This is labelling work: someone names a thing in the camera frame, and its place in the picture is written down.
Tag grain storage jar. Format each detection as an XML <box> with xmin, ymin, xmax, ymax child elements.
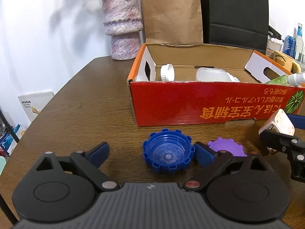
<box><xmin>265</xmin><ymin>36</ymin><xmax>283</xmax><ymax>58</ymax></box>

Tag clear plastic bottle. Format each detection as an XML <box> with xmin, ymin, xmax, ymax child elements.
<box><xmin>295</xmin><ymin>23</ymin><xmax>303</xmax><ymax>62</ymax></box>

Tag black paper bag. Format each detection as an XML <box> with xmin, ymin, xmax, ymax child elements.
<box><xmin>201</xmin><ymin>0</ymin><xmax>269</xmax><ymax>53</ymax></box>

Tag blue white package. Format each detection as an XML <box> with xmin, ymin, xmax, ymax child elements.
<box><xmin>1</xmin><ymin>124</ymin><xmax>27</xmax><ymax>157</ymax></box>

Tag red cardboard box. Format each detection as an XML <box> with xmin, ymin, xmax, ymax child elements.
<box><xmin>127</xmin><ymin>44</ymin><xmax>304</xmax><ymax>126</ymax></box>

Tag yellow bear mug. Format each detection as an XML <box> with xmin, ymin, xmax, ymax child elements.
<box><xmin>273</xmin><ymin>51</ymin><xmax>302</xmax><ymax>73</ymax></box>

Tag green spray bottle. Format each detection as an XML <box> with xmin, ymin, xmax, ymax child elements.
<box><xmin>266</xmin><ymin>72</ymin><xmax>305</xmax><ymax>87</ymax></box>

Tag translucent plastic container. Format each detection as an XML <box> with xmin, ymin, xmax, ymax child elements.
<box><xmin>195</xmin><ymin>67</ymin><xmax>232</xmax><ymax>82</ymax></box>

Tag small white bottle cap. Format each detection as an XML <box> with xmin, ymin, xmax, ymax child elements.
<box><xmin>228</xmin><ymin>73</ymin><xmax>240</xmax><ymax>82</ymax></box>

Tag brown paper bag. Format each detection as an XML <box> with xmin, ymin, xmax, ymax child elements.
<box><xmin>142</xmin><ymin>0</ymin><xmax>203</xmax><ymax>44</ymax></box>

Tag blue soda can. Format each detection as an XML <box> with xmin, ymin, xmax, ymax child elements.
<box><xmin>282</xmin><ymin>36</ymin><xmax>296</xmax><ymax>58</ymax></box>

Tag black hangers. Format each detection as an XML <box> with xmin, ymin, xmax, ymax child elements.
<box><xmin>268</xmin><ymin>25</ymin><xmax>282</xmax><ymax>40</ymax></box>

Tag blue ridged cap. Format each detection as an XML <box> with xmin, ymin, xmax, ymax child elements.
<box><xmin>143</xmin><ymin>128</ymin><xmax>195</xmax><ymax>174</ymax></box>

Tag white ridged cap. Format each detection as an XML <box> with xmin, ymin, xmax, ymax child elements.
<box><xmin>160</xmin><ymin>64</ymin><xmax>175</xmax><ymax>82</ymax></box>

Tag purple ridged cap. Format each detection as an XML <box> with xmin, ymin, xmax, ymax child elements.
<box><xmin>207</xmin><ymin>138</ymin><xmax>247</xmax><ymax>157</ymax></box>

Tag purple textured vase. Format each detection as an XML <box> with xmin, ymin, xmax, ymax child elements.
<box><xmin>102</xmin><ymin>0</ymin><xmax>143</xmax><ymax>60</ymax></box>

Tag black light stand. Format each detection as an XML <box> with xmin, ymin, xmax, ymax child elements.
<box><xmin>0</xmin><ymin>110</ymin><xmax>19</xmax><ymax>225</ymax></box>

